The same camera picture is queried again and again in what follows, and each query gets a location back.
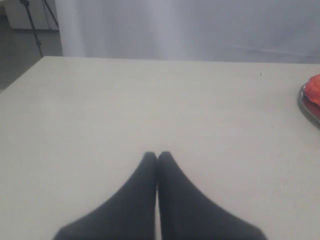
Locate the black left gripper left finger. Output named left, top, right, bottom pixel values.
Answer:
left=54, top=152, right=157, bottom=240

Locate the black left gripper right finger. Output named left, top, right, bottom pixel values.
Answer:
left=157, top=151, right=266, bottom=240

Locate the round steel plate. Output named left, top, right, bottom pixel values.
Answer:
left=297, top=83, right=320, bottom=130

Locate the orange toy pumpkin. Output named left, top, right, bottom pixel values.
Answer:
left=304, top=74, right=320, bottom=106

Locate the white backdrop curtain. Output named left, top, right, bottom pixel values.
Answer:
left=55, top=0, right=320, bottom=64

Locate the black tripod stand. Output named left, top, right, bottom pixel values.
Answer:
left=19, top=0, right=59, bottom=58

